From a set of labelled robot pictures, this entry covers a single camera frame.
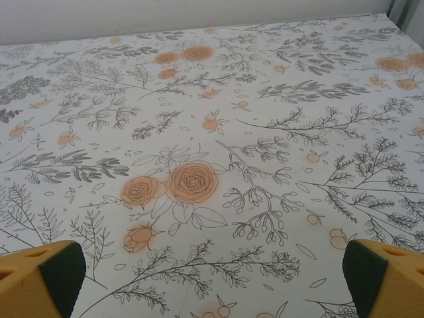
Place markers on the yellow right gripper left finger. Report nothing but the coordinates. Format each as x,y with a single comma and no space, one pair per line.
23,288

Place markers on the aluminium frame rail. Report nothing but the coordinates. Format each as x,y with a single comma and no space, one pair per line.
410,13

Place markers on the floral tablecloth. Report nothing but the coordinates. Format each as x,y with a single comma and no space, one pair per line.
212,132

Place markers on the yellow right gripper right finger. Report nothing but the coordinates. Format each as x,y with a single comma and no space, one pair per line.
404,288

